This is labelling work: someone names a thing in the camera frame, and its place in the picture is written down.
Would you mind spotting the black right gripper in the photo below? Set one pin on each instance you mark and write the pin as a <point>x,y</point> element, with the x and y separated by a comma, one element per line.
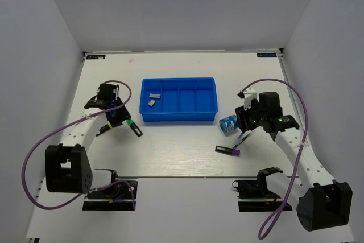
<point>243,122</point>

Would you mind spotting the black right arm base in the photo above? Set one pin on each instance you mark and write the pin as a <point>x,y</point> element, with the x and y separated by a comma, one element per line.
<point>265,193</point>

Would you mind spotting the left table corner label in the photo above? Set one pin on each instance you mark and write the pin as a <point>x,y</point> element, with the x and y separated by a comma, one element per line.
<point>95,57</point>

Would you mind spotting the right table corner label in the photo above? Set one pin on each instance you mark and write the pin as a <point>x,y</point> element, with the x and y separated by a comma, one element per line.
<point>266,55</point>

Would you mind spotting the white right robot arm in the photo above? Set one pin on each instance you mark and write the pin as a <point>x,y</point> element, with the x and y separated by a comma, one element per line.
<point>319,200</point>

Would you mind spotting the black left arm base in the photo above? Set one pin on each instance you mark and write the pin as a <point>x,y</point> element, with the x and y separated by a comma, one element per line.
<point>115,198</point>

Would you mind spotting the purple capped black highlighter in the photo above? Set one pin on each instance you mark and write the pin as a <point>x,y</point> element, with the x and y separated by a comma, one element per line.
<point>227,151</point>

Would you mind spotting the blue labelled round jar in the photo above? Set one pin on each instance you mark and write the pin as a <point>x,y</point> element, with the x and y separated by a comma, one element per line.
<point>228,124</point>

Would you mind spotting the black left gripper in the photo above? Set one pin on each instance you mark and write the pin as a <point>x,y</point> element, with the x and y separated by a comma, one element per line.
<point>124,114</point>

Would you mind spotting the small tan wooden block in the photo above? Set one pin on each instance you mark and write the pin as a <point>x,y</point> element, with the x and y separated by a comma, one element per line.
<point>151,103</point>

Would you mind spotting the green ink pen refill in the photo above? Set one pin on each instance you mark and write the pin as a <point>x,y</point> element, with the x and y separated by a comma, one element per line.
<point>249,134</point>

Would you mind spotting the green capped black highlighter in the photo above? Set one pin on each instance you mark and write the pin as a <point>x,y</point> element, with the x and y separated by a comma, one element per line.
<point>132,125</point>

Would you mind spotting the grey white eraser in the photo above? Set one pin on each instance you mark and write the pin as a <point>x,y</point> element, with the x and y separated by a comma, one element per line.
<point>155,96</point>

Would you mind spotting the blue plastic divided tray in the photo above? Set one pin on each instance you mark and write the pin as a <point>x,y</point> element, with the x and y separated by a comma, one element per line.
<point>182,99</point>

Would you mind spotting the table corner label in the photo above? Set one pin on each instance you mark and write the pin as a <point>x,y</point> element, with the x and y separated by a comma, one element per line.
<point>95,57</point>
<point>266,55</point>

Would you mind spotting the yellow capped black highlighter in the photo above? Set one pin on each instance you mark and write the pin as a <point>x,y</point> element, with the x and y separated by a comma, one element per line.
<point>104,129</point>

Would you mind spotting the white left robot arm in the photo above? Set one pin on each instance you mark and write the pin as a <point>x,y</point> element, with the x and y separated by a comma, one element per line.
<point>67,166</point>

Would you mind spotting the blue ink pen refill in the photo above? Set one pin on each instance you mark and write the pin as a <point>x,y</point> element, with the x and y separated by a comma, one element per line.
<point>240,138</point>

